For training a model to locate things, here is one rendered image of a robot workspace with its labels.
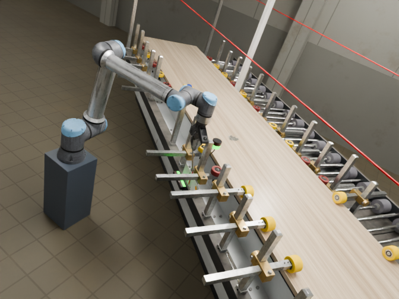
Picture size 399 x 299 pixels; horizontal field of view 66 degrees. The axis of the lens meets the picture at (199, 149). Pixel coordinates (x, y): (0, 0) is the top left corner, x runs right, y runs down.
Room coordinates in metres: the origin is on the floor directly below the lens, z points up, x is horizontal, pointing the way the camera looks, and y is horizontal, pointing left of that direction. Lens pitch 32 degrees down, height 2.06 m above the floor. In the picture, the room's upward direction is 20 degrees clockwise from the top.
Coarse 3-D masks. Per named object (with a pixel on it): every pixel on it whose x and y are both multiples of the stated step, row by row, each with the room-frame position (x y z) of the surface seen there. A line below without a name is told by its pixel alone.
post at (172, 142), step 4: (184, 108) 2.06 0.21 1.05; (180, 112) 2.05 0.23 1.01; (184, 112) 2.06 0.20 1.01; (180, 116) 2.05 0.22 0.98; (176, 120) 2.06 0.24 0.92; (180, 120) 2.06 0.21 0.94; (176, 124) 2.05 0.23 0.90; (180, 124) 2.06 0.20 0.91; (176, 128) 2.05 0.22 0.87; (176, 132) 2.05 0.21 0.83; (172, 136) 2.06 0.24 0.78; (176, 136) 2.06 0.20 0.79; (172, 140) 2.04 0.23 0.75; (172, 144) 2.04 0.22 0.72
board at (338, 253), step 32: (192, 64) 3.54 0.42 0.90; (224, 96) 2.93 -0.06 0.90; (224, 128) 2.26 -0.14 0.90; (256, 128) 2.47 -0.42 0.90; (224, 160) 1.80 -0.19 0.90; (256, 160) 1.95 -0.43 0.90; (288, 160) 2.11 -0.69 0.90; (256, 192) 1.57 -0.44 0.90; (288, 192) 1.69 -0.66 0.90; (320, 192) 1.82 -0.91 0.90; (288, 224) 1.38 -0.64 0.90; (320, 224) 1.48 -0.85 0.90; (352, 224) 1.59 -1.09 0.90; (320, 256) 1.22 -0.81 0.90; (352, 256) 1.30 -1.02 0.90; (320, 288) 1.01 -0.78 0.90; (352, 288) 1.08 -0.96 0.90; (384, 288) 1.15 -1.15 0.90
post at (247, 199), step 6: (246, 198) 1.19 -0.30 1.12; (252, 198) 1.20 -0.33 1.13; (240, 204) 1.21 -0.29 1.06; (246, 204) 1.19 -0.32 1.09; (240, 210) 1.19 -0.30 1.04; (246, 210) 1.20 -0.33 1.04; (240, 216) 1.19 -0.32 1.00; (228, 234) 1.19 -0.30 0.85; (222, 240) 1.21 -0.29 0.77; (228, 240) 1.19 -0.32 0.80; (222, 246) 1.19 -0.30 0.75
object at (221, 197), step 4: (216, 180) 1.45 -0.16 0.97; (212, 184) 1.43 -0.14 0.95; (216, 184) 1.42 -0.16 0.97; (212, 188) 1.42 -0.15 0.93; (216, 188) 1.39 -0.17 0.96; (220, 188) 1.39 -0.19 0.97; (224, 188) 1.41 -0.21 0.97; (220, 192) 1.36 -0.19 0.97; (216, 196) 1.37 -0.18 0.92; (220, 196) 1.34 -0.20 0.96; (224, 196) 1.34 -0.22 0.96; (228, 196) 1.36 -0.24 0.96; (220, 200) 1.34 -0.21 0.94; (224, 200) 1.35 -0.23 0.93
